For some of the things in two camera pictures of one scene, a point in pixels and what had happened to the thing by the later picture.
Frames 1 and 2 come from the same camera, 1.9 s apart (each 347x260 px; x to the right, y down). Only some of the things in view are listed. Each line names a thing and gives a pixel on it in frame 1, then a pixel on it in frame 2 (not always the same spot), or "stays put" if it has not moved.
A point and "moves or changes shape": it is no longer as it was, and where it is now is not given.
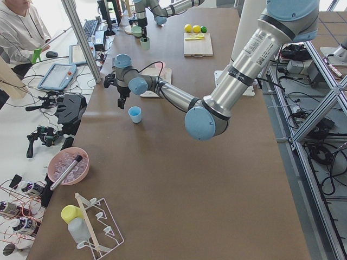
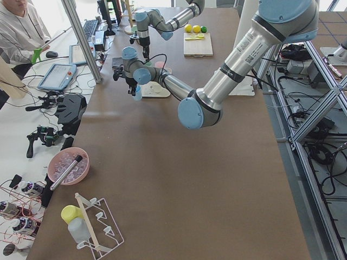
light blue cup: [135, 112] -> [138, 92]
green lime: [203, 29] stays put
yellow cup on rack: [69, 212] stays put
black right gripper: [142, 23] -> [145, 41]
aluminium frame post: [72, 13] stays put
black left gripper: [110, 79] -> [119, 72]
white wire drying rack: [103, 233] stays put
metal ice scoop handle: [78, 159] stays put
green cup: [145, 45] moves or changes shape
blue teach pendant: [58, 77] stays put
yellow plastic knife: [194, 39] stays put
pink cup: [158, 65] stays put
